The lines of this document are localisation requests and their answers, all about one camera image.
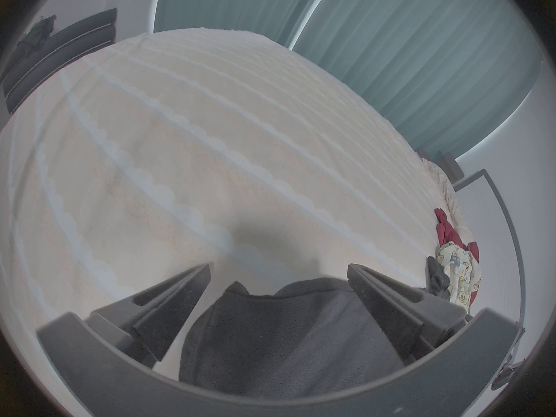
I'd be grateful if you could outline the white printed pyjama top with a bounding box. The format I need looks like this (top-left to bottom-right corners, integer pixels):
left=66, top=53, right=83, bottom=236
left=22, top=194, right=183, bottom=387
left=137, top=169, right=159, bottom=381
left=436, top=241, right=484, bottom=307

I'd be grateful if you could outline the dark red garment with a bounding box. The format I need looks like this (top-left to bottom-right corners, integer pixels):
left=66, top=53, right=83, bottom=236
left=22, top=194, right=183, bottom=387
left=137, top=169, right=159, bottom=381
left=434, top=207, right=480, bottom=261

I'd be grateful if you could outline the bed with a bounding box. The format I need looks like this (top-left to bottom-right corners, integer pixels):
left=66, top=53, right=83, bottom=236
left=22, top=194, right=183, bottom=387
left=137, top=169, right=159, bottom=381
left=0, top=29, right=522, bottom=381

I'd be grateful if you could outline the grey bedside table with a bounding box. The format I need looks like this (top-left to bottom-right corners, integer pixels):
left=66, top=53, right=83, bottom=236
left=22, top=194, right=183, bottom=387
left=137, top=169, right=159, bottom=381
left=416, top=147, right=464, bottom=183

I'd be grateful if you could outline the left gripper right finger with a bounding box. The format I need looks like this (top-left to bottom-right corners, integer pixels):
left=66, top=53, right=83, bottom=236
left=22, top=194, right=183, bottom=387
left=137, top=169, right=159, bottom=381
left=347, top=263, right=467, bottom=367

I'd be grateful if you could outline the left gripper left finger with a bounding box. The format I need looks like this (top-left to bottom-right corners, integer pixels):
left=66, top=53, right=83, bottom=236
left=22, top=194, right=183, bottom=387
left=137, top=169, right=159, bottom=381
left=89, top=263, right=212, bottom=367

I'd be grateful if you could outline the black polo shirt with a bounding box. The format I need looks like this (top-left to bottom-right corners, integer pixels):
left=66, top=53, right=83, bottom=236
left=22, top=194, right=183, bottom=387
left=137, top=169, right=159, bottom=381
left=179, top=257, right=453, bottom=400

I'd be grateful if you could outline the blue-green curtain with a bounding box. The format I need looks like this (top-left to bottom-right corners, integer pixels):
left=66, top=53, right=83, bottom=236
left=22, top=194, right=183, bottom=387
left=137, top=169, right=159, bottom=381
left=290, top=0, right=546, bottom=160
left=153, top=0, right=337, bottom=52

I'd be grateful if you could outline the cream pillow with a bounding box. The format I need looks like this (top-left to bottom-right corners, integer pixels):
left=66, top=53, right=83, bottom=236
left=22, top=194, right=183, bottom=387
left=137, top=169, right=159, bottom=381
left=420, top=157, right=463, bottom=233

